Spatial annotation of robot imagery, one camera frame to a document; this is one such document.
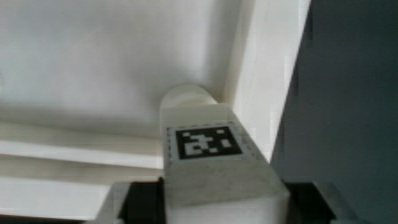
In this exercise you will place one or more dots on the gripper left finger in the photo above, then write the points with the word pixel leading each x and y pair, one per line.
pixel 134 204

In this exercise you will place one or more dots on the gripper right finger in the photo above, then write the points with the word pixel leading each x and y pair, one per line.
pixel 319 206

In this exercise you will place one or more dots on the white table leg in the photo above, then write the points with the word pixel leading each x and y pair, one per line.
pixel 223 187

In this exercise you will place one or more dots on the white square table top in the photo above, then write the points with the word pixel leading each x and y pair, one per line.
pixel 97 54

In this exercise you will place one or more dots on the white U-shaped obstacle fence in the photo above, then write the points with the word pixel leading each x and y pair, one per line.
pixel 61 166

